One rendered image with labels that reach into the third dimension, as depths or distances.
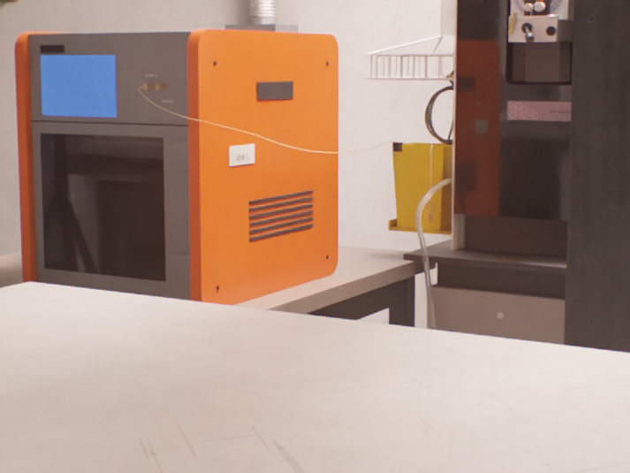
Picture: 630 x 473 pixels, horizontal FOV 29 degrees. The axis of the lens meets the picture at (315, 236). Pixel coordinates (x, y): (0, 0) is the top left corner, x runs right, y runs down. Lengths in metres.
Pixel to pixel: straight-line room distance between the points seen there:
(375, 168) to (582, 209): 2.31
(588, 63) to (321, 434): 0.78
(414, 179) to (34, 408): 1.69
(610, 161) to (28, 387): 0.77
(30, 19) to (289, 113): 2.46
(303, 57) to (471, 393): 1.40
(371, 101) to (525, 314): 1.56
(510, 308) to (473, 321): 0.08
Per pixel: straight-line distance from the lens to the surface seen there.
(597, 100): 1.31
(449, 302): 2.21
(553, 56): 2.10
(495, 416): 0.65
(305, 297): 1.96
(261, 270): 1.95
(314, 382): 0.71
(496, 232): 2.26
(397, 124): 3.56
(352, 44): 3.62
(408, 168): 2.31
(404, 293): 2.38
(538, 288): 2.16
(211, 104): 1.81
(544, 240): 2.23
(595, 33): 1.31
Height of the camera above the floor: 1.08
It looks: 8 degrees down
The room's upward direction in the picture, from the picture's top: straight up
